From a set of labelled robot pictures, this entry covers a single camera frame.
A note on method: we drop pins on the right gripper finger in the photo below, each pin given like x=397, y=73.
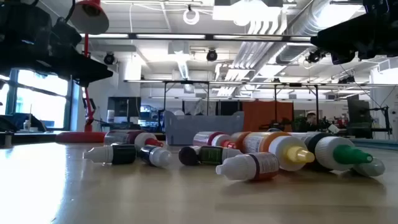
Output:
x=339, y=39
x=342, y=58

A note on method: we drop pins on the large red food coloring bottle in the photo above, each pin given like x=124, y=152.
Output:
x=124, y=137
x=206, y=138

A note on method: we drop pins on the small dark green dropper bottle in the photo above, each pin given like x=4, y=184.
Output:
x=122, y=154

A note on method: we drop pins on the large green food coloring bottle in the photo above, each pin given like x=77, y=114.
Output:
x=329, y=152

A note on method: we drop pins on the small blue dropper bottle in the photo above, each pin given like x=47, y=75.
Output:
x=160, y=157

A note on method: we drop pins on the large yellow food coloring bottle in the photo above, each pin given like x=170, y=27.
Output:
x=280, y=149

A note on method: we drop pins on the small red dropper bottle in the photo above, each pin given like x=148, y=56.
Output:
x=242, y=166

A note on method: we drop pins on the small green label dropper bottle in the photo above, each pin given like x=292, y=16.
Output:
x=211, y=155

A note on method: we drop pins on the red desk lamp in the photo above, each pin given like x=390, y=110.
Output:
x=93, y=23

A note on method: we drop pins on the white plastic bottle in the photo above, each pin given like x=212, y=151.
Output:
x=27, y=126

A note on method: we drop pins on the person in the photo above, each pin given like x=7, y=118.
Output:
x=311, y=119

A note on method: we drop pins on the blue-grey metal table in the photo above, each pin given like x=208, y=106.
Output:
x=379, y=144

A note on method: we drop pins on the orange partition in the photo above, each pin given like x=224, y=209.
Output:
x=264, y=115

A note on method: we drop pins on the blue rounded object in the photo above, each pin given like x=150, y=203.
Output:
x=273, y=129

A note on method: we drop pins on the grey plastic storage bin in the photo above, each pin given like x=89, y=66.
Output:
x=186, y=130

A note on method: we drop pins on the black overhead light beam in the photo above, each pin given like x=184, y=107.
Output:
x=211, y=37

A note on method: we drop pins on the black ceiling camera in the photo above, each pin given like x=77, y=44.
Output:
x=315, y=56
x=212, y=55
x=109, y=58

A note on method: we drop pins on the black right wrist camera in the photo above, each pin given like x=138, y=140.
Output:
x=376, y=6

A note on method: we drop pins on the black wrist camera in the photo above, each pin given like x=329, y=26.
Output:
x=376, y=6
x=66, y=32

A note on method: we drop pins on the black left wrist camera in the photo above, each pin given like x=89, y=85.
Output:
x=66, y=32

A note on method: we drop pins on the black rig frame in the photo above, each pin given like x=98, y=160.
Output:
x=295, y=84
x=186, y=82

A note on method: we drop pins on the black aluminium table frame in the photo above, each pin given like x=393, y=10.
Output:
x=31, y=137

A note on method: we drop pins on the black camera stand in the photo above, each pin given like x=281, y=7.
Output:
x=386, y=119

